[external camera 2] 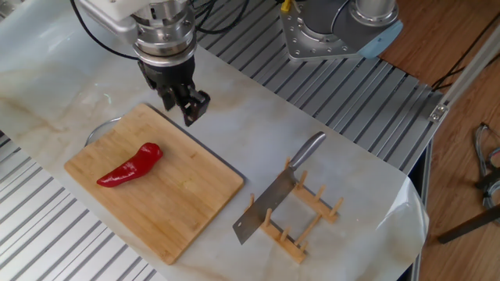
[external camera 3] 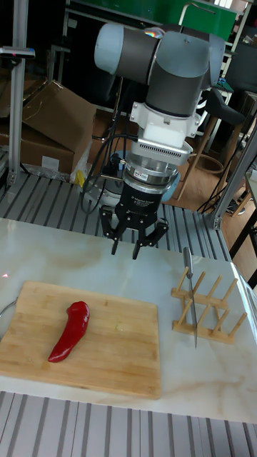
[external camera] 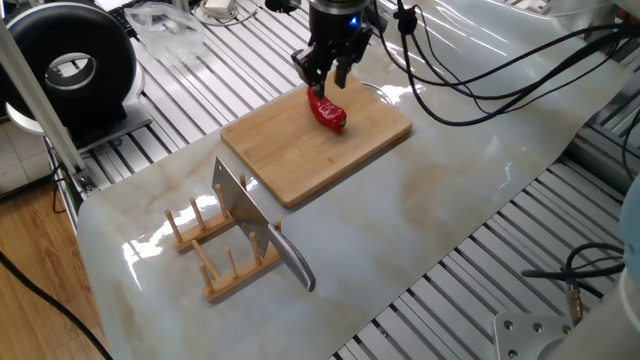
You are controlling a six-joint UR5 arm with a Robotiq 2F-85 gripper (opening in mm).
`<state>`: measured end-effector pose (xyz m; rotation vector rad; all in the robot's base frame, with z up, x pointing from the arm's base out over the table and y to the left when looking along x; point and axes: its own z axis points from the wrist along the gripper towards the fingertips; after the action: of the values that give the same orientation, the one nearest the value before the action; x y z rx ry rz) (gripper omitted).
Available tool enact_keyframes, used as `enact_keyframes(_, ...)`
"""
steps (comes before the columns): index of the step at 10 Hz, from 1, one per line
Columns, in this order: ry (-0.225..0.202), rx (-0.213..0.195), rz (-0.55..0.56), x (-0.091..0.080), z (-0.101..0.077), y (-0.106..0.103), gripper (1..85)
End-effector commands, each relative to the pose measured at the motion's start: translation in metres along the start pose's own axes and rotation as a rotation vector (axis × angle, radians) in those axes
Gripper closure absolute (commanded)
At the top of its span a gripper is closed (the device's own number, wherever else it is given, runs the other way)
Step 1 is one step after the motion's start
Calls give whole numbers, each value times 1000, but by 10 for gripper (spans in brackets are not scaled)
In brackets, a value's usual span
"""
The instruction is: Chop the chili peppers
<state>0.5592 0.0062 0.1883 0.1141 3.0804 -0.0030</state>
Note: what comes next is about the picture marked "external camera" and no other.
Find black base cable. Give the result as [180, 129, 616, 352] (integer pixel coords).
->
[519, 242, 627, 326]

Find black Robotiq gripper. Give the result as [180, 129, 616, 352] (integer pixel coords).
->
[291, 4, 374, 99]

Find glossy marble pattern mat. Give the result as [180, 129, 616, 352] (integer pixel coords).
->
[76, 0, 635, 360]

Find wooden cutting board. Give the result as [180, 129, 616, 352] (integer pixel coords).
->
[220, 71, 414, 210]

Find white power adapter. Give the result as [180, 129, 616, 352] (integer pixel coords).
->
[192, 0, 261, 27]

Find red chili pepper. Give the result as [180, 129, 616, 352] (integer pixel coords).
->
[306, 85, 348, 135]

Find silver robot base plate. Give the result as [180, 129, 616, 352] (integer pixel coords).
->
[493, 312, 576, 360]

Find black wrist cable bundle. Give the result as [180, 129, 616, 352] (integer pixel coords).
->
[372, 0, 640, 127]

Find steel cleaver knife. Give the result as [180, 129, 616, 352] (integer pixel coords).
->
[211, 156, 317, 294]

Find clear plastic bag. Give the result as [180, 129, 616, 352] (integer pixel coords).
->
[123, 1, 206, 64]

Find black round cap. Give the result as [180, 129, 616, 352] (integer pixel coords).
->
[263, 0, 302, 14]

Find black floor cable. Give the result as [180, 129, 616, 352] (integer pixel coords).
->
[0, 249, 114, 360]

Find wooden peg rack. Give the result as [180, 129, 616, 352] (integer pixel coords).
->
[164, 172, 284, 303]

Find black round fan device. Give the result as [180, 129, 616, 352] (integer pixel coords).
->
[0, 1, 154, 154]

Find black keyboard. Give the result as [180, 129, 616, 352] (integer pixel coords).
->
[106, 2, 139, 37]

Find aluminium frame post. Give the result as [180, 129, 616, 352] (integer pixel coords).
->
[0, 18, 100, 196]

